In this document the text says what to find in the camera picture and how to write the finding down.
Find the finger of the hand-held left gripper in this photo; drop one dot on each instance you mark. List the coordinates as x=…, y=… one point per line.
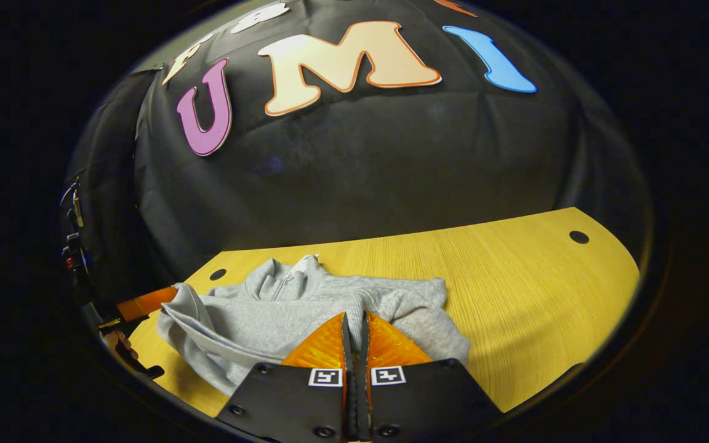
x=148, y=301

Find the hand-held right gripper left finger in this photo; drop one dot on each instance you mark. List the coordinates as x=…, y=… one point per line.
x=296, y=400

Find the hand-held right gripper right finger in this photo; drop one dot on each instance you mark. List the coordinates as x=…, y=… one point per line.
x=428, y=400

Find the gray sweatshirt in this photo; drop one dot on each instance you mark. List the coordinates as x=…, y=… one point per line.
x=268, y=314

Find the black backdrop cloth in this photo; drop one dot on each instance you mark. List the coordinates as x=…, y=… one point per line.
x=391, y=166

